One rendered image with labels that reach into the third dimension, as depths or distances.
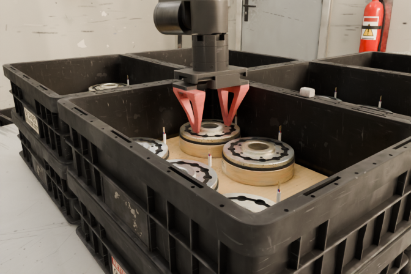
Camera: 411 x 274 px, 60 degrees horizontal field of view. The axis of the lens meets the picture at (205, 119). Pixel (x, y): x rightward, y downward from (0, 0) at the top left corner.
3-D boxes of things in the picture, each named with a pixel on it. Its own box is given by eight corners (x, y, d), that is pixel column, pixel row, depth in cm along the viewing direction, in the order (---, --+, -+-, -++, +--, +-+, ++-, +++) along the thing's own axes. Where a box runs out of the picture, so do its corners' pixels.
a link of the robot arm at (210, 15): (211, -9, 49) (235, -8, 53) (176, -6, 53) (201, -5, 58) (212, 41, 51) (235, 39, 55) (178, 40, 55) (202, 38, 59)
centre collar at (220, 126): (230, 130, 59) (230, 126, 58) (205, 136, 56) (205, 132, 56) (213, 122, 62) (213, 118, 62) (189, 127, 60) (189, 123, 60)
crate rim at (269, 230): (442, 148, 39) (446, 128, 39) (253, 266, 22) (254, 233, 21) (213, 86, 69) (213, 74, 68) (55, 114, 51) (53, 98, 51)
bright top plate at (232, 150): (307, 152, 51) (307, 148, 51) (266, 175, 44) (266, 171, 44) (251, 135, 58) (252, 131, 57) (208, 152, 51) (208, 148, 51)
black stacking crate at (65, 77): (211, 132, 72) (212, 77, 69) (64, 173, 55) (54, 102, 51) (125, 95, 102) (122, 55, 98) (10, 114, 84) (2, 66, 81)
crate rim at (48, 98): (213, 86, 69) (213, 74, 68) (55, 114, 51) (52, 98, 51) (122, 62, 99) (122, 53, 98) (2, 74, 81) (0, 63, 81)
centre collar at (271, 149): (282, 149, 51) (282, 145, 50) (262, 159, 47) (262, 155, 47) (254, 140, 54) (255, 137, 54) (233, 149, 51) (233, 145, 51)
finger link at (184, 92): (174, 129, 59) (170, 74, 56) (209, 122, 62) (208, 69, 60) (195, 140, 53) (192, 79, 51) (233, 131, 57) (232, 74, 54)
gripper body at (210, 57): (173, 81, 57) (170, 34, 54) (224, 74, 62) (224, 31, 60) (194, 87, 51) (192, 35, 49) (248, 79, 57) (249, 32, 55)
